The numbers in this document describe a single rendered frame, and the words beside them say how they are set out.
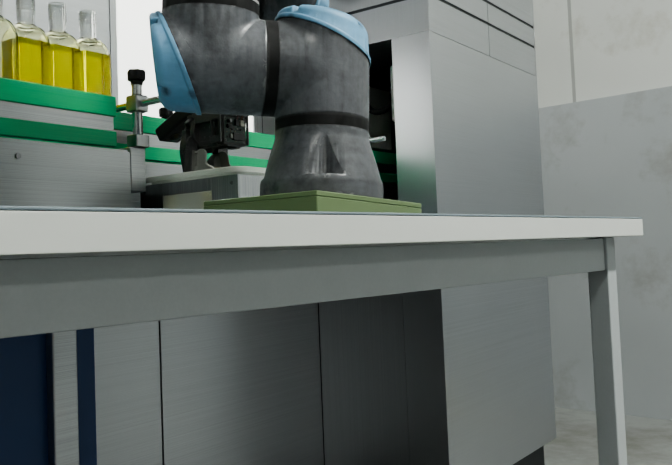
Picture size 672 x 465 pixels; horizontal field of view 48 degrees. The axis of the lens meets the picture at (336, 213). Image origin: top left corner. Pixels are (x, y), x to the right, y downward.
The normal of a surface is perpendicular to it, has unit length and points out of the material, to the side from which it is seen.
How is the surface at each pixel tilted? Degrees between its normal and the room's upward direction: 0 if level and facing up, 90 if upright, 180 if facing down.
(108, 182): 90
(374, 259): 90
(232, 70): 109
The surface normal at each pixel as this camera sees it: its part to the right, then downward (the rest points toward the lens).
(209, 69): 0.18, 0.28
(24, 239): 0.74, -0.07
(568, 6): -0.67, -0.01
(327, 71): 0.15, -0.07
